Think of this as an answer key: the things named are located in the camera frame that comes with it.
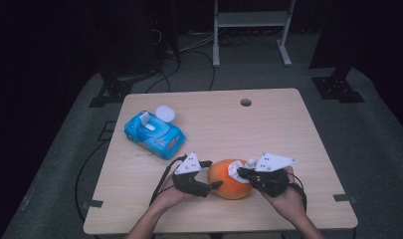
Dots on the white round lid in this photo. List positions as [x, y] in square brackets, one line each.
[165, 113]

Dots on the person's right hand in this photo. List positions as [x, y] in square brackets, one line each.
[288, 205]

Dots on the orange plush toy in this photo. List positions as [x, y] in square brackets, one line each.
[229, 189]

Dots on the person's left hand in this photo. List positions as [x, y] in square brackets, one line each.
[169, 199]

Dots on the white metal stand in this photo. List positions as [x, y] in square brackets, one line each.
[252, 19]

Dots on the white wet wipe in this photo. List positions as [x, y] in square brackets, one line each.
[235, 171]

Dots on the black tape strip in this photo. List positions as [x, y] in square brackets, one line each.
[93, 203]
[345, 198]

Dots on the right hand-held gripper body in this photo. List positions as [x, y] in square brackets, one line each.
[272, 182]

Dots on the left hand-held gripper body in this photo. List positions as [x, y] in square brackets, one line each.
[187, 184]

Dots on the black stand base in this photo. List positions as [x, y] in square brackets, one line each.
[338, 89]
[111, 94]

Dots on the blue wet wipes pack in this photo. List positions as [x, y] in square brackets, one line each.
[162, 142]

